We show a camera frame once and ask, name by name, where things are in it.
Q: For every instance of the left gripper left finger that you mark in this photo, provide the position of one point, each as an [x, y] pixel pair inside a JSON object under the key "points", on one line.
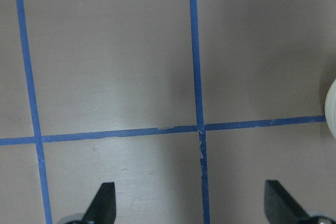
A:
{"points": [[102, 209]]}

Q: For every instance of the white ceramic bowl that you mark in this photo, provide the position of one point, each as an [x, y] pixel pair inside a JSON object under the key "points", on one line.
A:
{"points": [[329, 108]]}

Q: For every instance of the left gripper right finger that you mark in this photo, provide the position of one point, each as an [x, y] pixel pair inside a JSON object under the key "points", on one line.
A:
{"points": [[281, 207]]}

